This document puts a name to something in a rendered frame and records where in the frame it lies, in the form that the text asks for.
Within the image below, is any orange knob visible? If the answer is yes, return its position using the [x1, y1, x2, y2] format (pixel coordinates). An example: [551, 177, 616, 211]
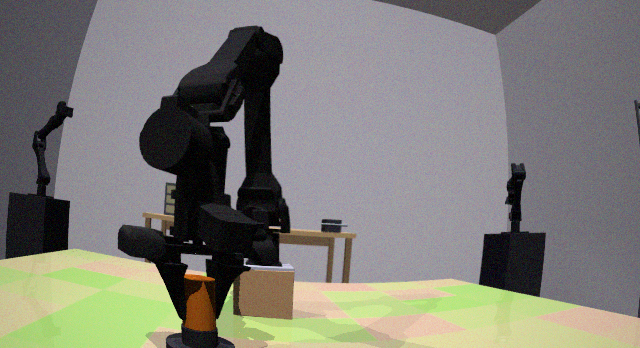
[182, 274, 216, 331]

